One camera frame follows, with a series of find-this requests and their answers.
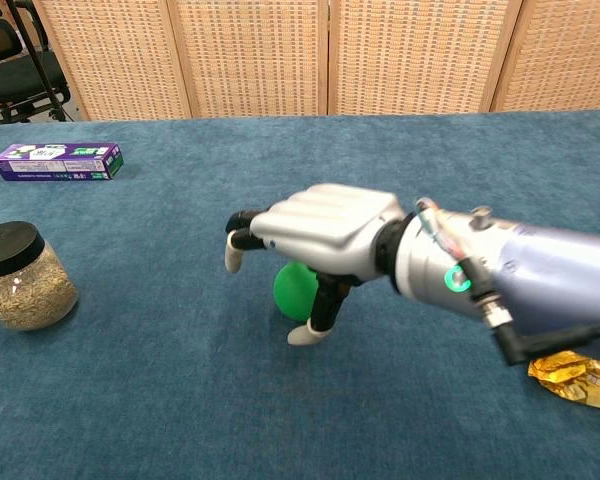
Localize green ball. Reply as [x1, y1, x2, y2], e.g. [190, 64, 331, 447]
[272, 261, 322, 323]

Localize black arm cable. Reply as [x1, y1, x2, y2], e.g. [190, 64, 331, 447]
[457, 252, 600, 367]

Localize blue carpet table mat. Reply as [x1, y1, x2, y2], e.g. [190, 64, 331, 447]
[0, 108, 600, 480]

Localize black-lidded glass jar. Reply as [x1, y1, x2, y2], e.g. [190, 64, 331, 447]
[0, 221, 79, 332]

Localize purple toothpaste box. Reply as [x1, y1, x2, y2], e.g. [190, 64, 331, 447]
[0, 142, 125, 182]

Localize gold foil snack package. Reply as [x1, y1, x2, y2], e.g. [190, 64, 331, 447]
[527, 349, 600, 412]

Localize rattan wooden folding screen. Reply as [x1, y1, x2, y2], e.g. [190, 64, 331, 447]
[32, 0, 600, 122]

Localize black office chair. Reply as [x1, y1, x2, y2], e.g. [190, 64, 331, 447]
[0, 0, 72, 125]

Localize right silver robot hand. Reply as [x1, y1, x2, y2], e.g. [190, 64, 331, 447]
[223, 183, 406, 347]

